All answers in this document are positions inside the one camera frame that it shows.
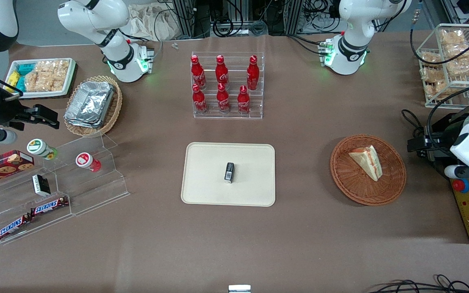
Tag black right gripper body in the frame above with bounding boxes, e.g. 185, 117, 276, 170
0, 97, 36, 131

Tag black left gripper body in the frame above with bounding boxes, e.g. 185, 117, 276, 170
425, 121, 462, 158

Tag white rectangular snack tray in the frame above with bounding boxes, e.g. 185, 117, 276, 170
5, 58, 77, 99

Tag triangular wrapped sandwich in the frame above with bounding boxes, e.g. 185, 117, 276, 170
348, 145, 383, 182

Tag oval light wicker basket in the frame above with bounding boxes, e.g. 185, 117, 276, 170
64, 75, 123, 137

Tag round brown wicker basket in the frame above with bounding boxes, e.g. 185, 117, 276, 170
330, 134, 407, 206

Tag beige plastic tray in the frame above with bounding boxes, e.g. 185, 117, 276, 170
181, 142, 276, 207

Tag green sunflower yogurt cup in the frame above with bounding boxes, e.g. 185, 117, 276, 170
26, 138, 58, 160

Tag clear rice cracker packet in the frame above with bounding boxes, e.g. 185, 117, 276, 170
24, 67, 50, 92
39, 60, 70, 92

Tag stack of foil trays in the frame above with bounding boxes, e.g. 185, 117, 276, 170
64, 81, 115, 129

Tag red tartan cookie box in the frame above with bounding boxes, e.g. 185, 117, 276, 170
0, 150, 35, 189

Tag bagged rice cracker packet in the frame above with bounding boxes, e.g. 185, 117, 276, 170
439, 29, 466, 46
447, 57, 469, 77
421, 67, 449, 83
443, 42, 469, 62
419, 50, 443, 66
425, 81, 451, 99

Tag red strawberry yogurt cup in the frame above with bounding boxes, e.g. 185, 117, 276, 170
75, 152, 102, 173

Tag black white chocolate box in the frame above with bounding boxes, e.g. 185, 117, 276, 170
32, 174, 51, 196

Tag clear acrylic stepped display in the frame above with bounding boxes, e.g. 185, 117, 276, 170
0, 133, 130, 245

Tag brown Snickers bar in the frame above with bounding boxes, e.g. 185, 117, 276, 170
0, 213, 32, 241
30, 197, 69, 216

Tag beige cloth bag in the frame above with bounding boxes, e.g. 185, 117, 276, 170
126, 2, 187, 42

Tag red cola bottle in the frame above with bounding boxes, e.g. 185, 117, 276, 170
237, 85, 251, 116
192, 83, 209, 115
215, 55, 230, 88
217, 83, 231, 114
191, 55, 207, 90
246, 55, 260, 91

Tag clear acrylic bottle rack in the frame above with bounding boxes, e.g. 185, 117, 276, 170
191, 52, 265, 120

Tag black curved cable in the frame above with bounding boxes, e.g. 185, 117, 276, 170
426, 82, 469, 146

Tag black looped cable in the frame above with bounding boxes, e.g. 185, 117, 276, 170
401, 109, 427, 140

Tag white wire rack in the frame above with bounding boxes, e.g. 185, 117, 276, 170
416, 23, 469, 109

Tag black cable with metal plug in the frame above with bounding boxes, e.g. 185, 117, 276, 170
409, 0, 469, 66

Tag black floor cables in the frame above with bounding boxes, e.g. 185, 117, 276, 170
367, 274, 469, 293

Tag black base cables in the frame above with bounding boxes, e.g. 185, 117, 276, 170
287, 34, 329, 56

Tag aluminium frame post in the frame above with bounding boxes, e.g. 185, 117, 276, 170
285, 0, 305, 35
171, 0, 197, 39

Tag black coiled cable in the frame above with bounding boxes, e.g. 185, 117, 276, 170
212, 15, 236, 38

